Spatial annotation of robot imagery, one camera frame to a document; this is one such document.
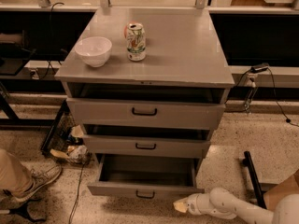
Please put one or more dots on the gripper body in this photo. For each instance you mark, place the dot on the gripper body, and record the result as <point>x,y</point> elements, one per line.
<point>193,205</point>

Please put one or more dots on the grey bottom drawer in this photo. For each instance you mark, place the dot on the grey bottom drawer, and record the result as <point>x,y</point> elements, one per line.
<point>145,177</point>

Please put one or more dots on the grey drawer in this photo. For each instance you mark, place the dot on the grey drawer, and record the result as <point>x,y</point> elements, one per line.
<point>145,146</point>
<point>145,177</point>
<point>192,116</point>

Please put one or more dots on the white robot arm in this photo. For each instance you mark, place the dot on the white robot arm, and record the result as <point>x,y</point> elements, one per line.
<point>221,203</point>

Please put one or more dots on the grey middle drawer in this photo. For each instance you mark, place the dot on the grey middle drawer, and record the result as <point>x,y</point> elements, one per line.
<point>145,146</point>

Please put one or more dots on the grey drawer cabinet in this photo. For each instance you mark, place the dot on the grey drawer cabinet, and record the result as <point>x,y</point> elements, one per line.
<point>184,63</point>

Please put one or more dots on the grey top drawer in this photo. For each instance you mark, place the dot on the grey top drawer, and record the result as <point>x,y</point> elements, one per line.
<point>192,116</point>

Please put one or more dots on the brown cardboard box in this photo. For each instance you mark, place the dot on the brown cardboard box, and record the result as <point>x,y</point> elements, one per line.
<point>288,187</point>

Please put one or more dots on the grey sneaker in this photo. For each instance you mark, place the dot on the grey sneaker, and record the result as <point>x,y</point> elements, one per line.
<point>40,180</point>

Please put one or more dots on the black chair base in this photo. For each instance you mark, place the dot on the black chair base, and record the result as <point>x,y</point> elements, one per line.
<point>22,211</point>

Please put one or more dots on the black power adapter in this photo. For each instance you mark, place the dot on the black power adapter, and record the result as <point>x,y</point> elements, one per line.
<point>259,68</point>

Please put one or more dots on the beige trouser leg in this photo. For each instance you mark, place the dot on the beige trouser leg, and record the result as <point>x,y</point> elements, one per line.
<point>14,177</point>

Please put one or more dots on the white printed drink can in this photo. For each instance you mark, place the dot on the white printed drink can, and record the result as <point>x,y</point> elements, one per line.
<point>135,41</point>

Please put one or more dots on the white bowl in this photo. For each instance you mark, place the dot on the white bowl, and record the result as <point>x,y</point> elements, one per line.
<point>94,51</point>

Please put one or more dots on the black metal frame bar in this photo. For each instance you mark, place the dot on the black metal frame bar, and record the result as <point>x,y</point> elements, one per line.
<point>254,179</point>

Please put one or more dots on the wire basket with trash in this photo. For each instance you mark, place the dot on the wire basket with trash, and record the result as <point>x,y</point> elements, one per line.
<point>64,142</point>

